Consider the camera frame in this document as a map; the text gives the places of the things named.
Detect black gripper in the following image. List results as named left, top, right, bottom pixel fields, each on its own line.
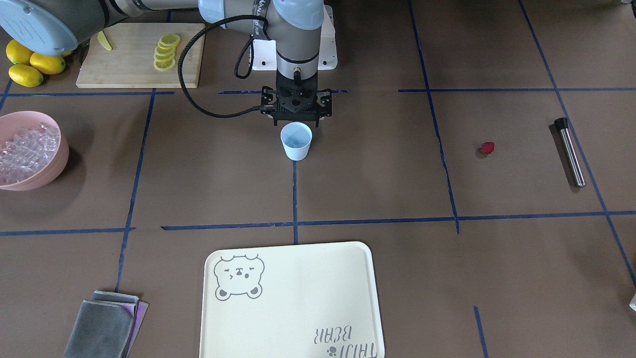
left=274, top=72, right=319, bottom=124

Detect clear ice cube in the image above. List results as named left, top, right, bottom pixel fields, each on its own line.
left=286, top=141, right=307, bottom=149

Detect red strawberry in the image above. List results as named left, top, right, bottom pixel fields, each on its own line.
left=479, top=141, right=495, bottom=156

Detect striped metal muddler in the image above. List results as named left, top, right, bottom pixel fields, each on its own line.
left=554, top=117, right=586, bottom=188

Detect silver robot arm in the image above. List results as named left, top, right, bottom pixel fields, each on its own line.
left=0, top=0, right=332, bottom=125

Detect light blue cup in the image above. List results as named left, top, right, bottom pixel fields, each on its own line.
left=280, top=122, right=313, bottom=161

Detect pile of ice cubes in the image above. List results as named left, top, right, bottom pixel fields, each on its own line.
left=0, top=123, right=61, bottom=186

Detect white pillar with base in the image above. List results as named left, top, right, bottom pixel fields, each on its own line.
left=250, top=4, right=338, bottom=71

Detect lemon slices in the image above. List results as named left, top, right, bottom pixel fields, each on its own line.
left=153, top=33, right=181, bottom=71

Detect wooden cutting board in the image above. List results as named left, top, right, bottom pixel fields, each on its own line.
left=77, top=23, right=204, bottom=89

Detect cream bear tray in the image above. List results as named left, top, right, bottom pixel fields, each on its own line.
left=198, top=242, right=386, bottom=358

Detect yellow-green plastic knife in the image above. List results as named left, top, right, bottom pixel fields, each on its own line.
left=97, top=30, right=113, bottom=51

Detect yellow lemon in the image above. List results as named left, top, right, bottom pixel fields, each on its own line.
left=29, top=52, right=66, bottom=75
left=6, top=39, right=34, bottom=65
left=7, top=64, right=45, bottom=88

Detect pink bowl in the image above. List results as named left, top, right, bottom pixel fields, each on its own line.
left=0, top=111, right=70, bottom=191

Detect grey folded cloth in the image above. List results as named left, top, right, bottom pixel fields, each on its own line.
left=64, top=290, right=149, bottom=358

